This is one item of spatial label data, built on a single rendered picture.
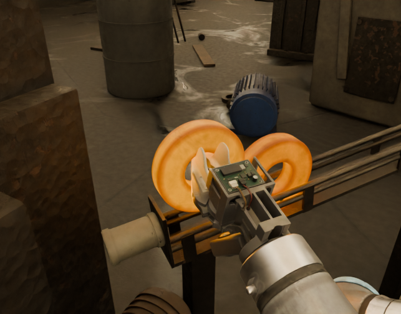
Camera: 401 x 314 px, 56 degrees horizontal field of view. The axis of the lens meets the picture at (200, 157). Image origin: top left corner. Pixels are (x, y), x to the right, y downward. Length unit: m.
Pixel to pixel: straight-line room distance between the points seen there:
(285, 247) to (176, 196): 0.22
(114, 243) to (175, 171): 0.15
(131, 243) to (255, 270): 0.24
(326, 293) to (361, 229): 1.39
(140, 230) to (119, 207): 1.22
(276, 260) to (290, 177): 0.30
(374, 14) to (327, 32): 0.32
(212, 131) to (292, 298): 0.27
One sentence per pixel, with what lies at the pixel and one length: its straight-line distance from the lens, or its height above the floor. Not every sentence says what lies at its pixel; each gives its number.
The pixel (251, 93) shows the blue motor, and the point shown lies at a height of 0.33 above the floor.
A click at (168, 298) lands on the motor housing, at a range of 0.73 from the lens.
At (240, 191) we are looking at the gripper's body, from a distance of 0.46.
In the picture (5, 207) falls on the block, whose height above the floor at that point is 0.80.
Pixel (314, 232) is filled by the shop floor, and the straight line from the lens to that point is 1.72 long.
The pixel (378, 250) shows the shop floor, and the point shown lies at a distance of 1.73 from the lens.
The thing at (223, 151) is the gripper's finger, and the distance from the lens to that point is 0.55.
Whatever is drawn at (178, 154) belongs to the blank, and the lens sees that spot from 0.56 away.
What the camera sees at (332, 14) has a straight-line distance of 2.80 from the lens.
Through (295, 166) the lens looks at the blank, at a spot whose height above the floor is 0.74.
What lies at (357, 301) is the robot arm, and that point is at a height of 0.67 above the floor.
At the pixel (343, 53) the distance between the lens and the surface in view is 2.76.
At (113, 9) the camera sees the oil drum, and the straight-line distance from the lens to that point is 2.95.
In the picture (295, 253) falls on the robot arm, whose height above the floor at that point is 0.79.
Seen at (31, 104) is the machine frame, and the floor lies 0.87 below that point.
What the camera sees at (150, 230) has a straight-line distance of 0.61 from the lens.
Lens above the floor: 1.09
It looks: 30 degrees down
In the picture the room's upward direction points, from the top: straight up
